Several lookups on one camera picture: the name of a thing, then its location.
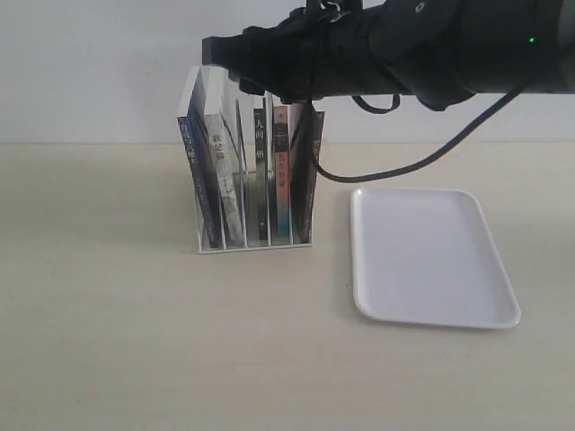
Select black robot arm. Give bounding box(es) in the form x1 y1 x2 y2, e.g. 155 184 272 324
201 0 574 111

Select dark maroon spine book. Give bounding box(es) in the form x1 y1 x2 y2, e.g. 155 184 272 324
288 103 324 243

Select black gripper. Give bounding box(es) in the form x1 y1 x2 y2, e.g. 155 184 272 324
201 1 341 103

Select blue book with orange arc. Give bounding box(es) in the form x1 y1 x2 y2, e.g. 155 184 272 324
176 66 224 249

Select grey white spine book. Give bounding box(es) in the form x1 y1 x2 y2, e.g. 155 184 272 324
204 67 243 247

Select red and teal spine book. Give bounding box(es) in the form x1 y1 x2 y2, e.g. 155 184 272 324
272 96 292 243

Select white wire book rack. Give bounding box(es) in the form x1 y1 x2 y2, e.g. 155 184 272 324
193 66 315 253

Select black book white title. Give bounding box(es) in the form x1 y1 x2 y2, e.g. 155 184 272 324
253 97 268 241

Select black cable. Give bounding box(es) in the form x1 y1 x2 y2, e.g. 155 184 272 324
308 87 525 183

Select white plastic tray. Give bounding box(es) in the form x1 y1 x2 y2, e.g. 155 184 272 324
349 187 522 330

